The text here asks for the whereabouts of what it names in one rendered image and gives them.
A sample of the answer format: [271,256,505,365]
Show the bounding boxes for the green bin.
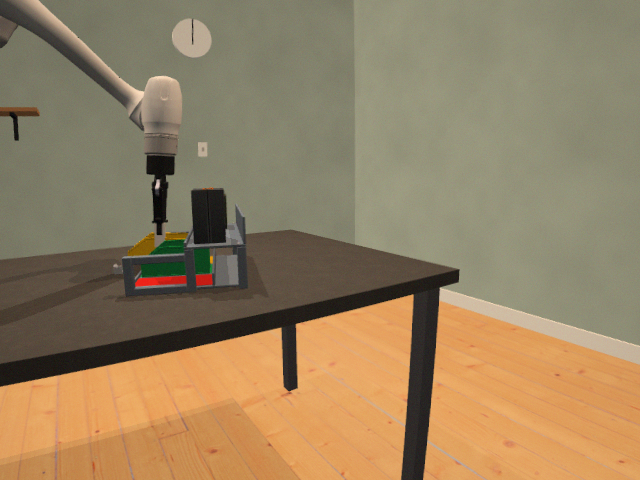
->
[141,240,210,277]

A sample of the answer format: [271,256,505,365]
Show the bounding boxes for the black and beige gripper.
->
[146,155,175,247]

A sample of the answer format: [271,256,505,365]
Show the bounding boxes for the yellow bin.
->
[128,233,188,256]

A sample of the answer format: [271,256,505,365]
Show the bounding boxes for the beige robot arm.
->
[0,0,182,156]

